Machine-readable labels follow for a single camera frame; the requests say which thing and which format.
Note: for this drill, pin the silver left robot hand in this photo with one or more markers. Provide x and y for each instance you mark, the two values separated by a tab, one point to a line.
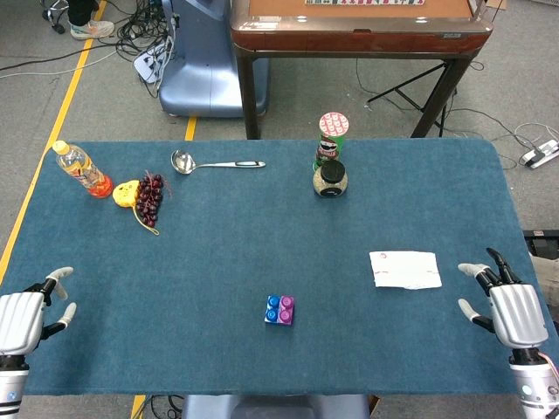
19	318

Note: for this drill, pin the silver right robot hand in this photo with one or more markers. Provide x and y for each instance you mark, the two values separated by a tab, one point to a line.
517	314

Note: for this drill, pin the purple building block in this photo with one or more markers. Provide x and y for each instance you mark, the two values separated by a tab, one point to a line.
286	310

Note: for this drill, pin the blue building block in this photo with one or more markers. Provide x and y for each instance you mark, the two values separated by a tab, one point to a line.
271	311

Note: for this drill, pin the black box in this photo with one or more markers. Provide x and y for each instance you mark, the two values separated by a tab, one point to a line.
543	244

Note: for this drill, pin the orange drink plastic bottle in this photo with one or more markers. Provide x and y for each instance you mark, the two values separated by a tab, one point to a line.
83	170

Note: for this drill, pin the dark red grape bunch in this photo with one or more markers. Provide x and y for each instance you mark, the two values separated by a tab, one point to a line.
149	198

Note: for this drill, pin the steel ladle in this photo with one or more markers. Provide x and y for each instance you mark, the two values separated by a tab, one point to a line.
183	162

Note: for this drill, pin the glass jar black lid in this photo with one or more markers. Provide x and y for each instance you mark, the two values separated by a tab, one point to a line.
331	179

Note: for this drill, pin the blue felt table cloth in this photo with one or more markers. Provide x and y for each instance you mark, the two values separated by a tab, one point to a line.
244	244

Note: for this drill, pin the black tripod stand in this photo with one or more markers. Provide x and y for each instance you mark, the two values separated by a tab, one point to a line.
410	85

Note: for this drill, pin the green Pringles can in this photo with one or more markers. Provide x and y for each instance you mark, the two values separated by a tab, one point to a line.
330	139

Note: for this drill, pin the blue-grey robot body base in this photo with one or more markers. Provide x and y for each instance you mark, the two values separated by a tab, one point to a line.
275	408

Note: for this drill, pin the white power strip with plugs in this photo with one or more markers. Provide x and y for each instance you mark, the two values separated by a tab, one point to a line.
148	63

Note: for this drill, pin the person in black clothes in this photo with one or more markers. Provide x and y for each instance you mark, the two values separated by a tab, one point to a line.
89	28

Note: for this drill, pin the black metal stool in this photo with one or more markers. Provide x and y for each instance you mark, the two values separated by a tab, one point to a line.
54	15

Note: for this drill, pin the brown mahjong table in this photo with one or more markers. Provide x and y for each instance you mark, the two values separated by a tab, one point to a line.
358	37

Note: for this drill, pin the mahjong tile set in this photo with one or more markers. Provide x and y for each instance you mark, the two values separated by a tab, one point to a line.
362	2

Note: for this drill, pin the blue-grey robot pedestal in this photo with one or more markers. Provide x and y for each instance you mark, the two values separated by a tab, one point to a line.
205	74

